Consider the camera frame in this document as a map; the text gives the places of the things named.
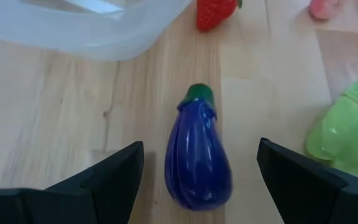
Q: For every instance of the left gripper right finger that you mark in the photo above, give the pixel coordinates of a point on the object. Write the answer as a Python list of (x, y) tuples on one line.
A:
[(306, 196)]

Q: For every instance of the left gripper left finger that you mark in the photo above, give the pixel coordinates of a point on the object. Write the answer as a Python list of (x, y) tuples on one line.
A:
[(104, 193)]

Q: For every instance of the green toy starfruit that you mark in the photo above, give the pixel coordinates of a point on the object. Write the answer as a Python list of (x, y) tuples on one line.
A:
[(350, 130)]

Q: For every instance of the purple toy eggplant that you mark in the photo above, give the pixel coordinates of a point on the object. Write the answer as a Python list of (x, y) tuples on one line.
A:
[(194, 161)]

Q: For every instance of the clear plastic tupperware container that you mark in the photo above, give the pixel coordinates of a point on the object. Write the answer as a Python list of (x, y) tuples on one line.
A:
[(73, 34)]

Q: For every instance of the small pink toy fruit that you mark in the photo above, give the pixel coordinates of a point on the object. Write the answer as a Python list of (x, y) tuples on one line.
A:
[(323, 9)]

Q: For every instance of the red toy strawberry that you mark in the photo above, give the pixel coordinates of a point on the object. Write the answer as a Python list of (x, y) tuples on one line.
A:
[(213, 14)]

